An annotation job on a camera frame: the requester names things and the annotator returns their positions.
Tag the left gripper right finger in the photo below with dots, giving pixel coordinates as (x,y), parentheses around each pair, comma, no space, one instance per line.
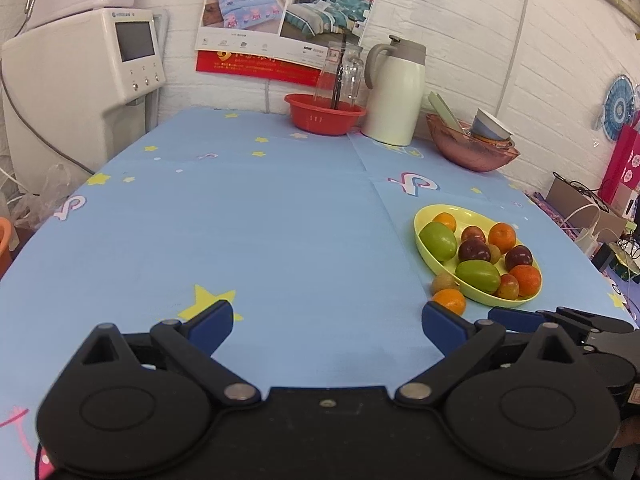
(486,365)

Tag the yellow plastic plate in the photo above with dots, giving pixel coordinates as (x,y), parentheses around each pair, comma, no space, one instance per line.
(464,217)

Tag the red plastic basket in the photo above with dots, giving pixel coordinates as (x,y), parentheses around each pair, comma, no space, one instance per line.
(316,116)

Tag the white thermos jug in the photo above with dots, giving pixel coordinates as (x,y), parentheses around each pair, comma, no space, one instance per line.
(395,77)

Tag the large orange tangerine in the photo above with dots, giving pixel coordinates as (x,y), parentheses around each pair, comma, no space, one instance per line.
(529,280)

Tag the white water dispenser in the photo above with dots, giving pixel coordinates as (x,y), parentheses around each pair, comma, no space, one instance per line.
(78,91)

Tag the clear glass cups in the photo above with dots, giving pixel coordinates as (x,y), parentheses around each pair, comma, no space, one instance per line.
(339,81)

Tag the cardboard box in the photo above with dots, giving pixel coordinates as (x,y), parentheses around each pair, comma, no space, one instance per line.
(581,209)

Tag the red small tomato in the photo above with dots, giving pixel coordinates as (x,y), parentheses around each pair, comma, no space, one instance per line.
(508,289)

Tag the orange kumquat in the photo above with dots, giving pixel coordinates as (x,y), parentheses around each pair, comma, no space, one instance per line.
(451,299)

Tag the green mango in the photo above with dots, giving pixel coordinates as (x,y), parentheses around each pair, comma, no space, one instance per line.
(439,240)
(479,274)

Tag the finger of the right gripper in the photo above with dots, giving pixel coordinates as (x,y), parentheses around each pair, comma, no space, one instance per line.
(577,322)
(516,320)

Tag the dark purple plum back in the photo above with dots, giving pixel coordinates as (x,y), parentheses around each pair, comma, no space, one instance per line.
(473,250)

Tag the stacked ceramic bowls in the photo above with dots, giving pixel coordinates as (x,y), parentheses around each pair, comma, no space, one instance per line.
(488,128)

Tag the pink gift bag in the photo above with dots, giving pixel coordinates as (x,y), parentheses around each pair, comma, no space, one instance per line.
(622,175)

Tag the bedding wall poster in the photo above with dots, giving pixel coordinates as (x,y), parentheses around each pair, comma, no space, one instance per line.
(283,40)

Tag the green white plate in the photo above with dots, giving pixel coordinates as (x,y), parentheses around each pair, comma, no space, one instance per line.
(444,112)

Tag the dark purple plum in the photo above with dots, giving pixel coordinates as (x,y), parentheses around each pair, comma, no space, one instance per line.
(519,255)
(473,250)

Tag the red-yellow plum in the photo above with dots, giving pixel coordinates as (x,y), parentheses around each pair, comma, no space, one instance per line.
(473,233)

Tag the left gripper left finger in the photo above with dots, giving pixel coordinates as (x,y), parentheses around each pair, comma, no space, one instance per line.
(170,365)

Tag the dark purple plum front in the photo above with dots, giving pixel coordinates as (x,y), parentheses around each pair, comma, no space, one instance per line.
(519,255)

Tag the blue patterned tablecloth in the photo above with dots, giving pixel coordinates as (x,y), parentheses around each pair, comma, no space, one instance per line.
(310,238)

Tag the brown kiwi back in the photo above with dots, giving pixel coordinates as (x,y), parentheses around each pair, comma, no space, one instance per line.
(494,253)

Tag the brown kiwi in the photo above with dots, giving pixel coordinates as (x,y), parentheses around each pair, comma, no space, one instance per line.
(494,253)
(443,281)

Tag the yellow-orange kumquat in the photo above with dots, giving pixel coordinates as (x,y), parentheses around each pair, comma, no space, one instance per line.
(446,219)

